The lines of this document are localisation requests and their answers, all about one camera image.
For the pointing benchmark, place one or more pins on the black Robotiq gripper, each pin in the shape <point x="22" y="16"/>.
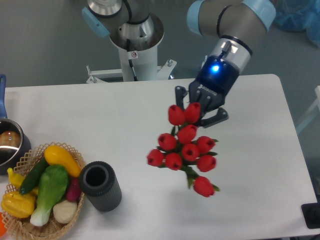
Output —
<point x="209" y="89"/>

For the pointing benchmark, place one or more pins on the blue plastic bag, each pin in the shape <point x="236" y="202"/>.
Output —
<point x="299" y="16"/>

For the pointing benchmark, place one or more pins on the red tulip bouquet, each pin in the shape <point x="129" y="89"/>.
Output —
<point x="180" y="149"/>

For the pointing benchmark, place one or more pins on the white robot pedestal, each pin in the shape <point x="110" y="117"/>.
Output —
<point x="137" y="46"/>

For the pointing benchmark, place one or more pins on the green bok choy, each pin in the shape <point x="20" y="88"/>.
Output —
<point x="52" y="186"/>

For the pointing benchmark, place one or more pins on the yellow bell pepper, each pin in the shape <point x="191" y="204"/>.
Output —
<point x="17" y="205"/>

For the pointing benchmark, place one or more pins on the orange fruit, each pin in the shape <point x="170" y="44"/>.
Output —
<point x="3" y="229"/>

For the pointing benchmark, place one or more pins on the dark green cucumber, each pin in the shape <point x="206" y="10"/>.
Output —
<point x="32" y="179"/>

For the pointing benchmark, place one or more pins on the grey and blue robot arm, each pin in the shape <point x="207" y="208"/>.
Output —
<point x="239" y="24"/>

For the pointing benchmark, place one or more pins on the yellow squash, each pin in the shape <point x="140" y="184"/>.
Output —
<point x="57" y="155"/>

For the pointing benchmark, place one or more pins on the small yellow gourd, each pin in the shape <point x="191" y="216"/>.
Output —
<point x="14" y="178"/>

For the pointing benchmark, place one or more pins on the black device at table edge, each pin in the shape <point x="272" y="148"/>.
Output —
<point x="311" y="214"/>

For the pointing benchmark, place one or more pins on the white frame at right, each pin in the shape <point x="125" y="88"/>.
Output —
<point x="310" y="114"/>

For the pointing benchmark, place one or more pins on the blue handled saucepan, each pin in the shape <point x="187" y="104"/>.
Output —
<point x="13" y="141"/>

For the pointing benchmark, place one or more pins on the purple radish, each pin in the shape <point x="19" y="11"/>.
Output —
<point x="74" y="191"/>

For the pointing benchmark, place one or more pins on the dark grey ribbed vase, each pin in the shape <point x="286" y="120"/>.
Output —
<point x="99" y="183"/>

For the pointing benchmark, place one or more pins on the white garlic bulb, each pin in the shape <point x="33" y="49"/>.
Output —
<point x="64" y="211"/>

